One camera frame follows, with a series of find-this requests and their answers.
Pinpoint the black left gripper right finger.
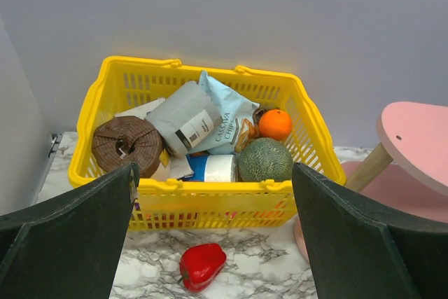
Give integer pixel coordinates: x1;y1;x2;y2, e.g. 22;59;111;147
292;163;447;298

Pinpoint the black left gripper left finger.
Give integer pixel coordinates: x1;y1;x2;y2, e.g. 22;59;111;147
1;163;139;298

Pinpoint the pink three-tier shelf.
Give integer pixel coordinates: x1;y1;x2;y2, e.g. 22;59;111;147
294;102;447;262

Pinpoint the green toy melon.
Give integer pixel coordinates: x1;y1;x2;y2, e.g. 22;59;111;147
237;138;294;182

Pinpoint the orange toy fruit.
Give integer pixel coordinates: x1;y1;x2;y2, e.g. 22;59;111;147
258;109;293;141

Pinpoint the yellow plastic shopping basket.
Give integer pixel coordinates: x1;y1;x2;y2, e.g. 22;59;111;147
68;56;347;230

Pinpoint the grey paper pouch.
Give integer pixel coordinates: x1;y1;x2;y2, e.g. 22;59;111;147
146;81;222;158

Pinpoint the light blue cassava chips bag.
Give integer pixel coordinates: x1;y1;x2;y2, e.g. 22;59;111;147
190;70;260;155

